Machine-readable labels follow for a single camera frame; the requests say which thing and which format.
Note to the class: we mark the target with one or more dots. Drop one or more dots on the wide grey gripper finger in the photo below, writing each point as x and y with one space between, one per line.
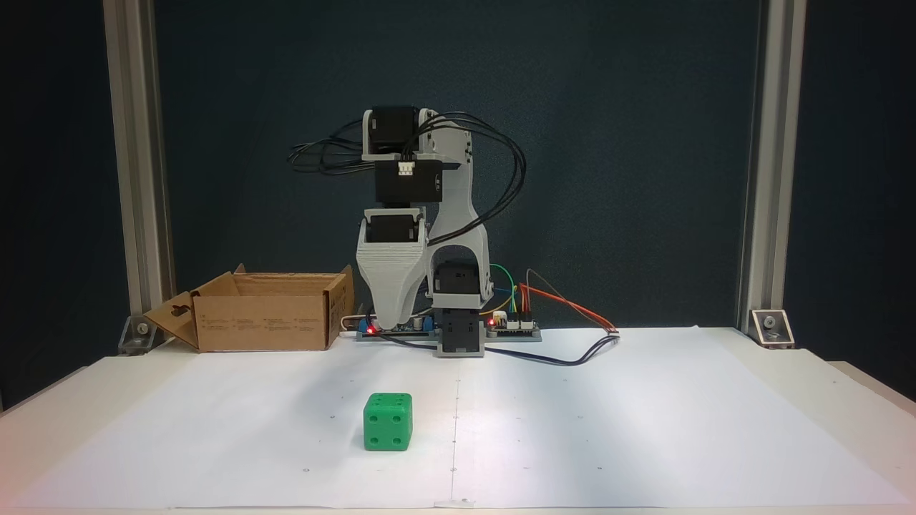
392 279

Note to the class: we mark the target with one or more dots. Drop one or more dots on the green die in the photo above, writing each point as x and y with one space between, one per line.
387 422

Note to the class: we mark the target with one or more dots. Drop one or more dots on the aluminium frame post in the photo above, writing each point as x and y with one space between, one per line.
139 143
773 143

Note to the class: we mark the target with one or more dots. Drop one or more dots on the brown cardboard box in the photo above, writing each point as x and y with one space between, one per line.
265 322

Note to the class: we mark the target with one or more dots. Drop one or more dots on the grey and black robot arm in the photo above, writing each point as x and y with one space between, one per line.
458 186

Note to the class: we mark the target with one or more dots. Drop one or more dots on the blue circuit board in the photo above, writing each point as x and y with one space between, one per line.
418 327

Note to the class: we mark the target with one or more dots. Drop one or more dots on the metal corner bracket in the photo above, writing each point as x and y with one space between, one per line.
139 335
771 327

